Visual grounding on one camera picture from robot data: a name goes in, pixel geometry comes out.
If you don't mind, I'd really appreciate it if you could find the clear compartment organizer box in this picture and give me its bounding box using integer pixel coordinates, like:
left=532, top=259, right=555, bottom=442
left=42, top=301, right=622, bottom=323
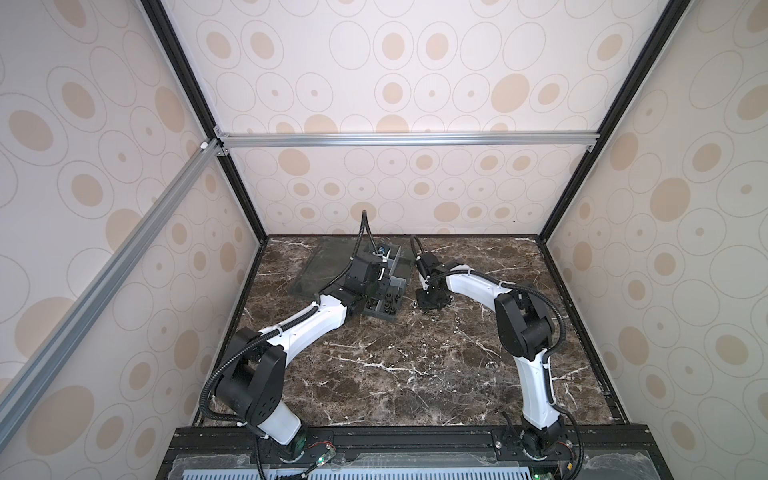
left=289, top=237, right=415, bottom=321

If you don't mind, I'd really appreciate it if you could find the diagonal aluminium frame bar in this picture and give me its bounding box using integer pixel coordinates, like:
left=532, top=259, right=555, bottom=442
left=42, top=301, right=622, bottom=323
left=1, top=138, right=223, bottom=448

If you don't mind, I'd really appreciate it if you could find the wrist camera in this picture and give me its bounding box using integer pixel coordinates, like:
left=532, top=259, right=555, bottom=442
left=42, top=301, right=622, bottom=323
left=378, top=244, right=402, bottom=280
left=416, top=251, right=442, bottom=279

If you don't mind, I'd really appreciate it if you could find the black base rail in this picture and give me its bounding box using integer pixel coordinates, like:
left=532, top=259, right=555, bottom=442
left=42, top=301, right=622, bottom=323
left=156, top=424, right=672, bottom=479

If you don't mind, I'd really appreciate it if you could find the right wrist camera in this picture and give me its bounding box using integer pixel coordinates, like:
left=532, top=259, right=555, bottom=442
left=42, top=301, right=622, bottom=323
left=416, top=251, right=442, bottom=279

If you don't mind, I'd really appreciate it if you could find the horizontal aluminium frame bar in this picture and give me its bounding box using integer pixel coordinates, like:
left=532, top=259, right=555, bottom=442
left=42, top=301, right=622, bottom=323
left=220, top=130, right=600, bottom=149

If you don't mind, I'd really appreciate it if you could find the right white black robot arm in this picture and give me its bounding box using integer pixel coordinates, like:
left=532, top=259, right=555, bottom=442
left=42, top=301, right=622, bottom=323
left=417, top=255, right=566, bottom=460

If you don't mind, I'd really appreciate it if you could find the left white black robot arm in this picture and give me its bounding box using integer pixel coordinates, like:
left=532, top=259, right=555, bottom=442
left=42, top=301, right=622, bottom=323
left=199, top=247, right=389, bottom=458

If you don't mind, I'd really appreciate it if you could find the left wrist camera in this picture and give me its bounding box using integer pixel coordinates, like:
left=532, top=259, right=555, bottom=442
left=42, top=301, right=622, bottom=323
left=378, top=244, right=402, bottom=280

